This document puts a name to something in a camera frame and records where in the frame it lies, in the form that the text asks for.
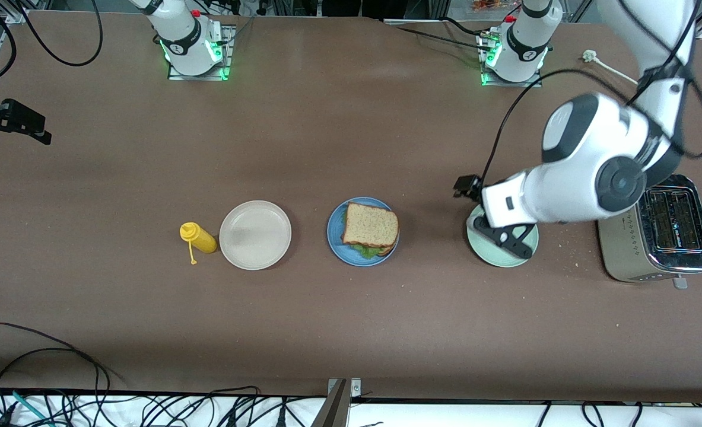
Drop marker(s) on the grey and black left gripper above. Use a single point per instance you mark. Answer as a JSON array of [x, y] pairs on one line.
[[473, 187]]

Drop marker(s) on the green lettuce leaf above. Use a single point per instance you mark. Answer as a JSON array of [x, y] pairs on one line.
[[365, 250]]

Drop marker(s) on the beige and chrome toaster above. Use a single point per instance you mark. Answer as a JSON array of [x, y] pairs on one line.
[[671, 237]]

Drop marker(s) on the beige plate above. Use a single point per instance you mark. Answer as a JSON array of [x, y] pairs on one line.
[[254, 235]]

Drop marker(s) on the colourful snack packet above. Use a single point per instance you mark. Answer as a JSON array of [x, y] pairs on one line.
[[487, 5]]

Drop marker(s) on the aluminium table edge bracket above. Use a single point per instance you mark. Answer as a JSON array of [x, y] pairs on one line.
[[336, 409]]

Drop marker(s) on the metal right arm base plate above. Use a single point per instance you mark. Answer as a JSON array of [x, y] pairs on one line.
[[228, 53]]

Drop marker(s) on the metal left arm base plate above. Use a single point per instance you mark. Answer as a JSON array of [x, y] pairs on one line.
[[512, 85]]

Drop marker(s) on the brown bread slice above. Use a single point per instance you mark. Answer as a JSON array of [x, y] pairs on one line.
[[389, 249], [369, 224]]

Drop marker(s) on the mint green plate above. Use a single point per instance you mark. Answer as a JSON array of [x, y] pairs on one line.
[[505, 261]]

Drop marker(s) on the blue plate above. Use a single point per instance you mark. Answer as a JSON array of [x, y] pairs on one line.
[[336, 249]]

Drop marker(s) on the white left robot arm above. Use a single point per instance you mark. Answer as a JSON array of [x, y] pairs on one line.
[[588, 172]]

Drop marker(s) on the yellow mustard squeeze bottle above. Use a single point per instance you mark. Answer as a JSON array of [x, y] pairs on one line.
[[203, 239]]

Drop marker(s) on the aluminium frame corner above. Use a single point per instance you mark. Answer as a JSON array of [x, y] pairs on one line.
[[15, 15]]

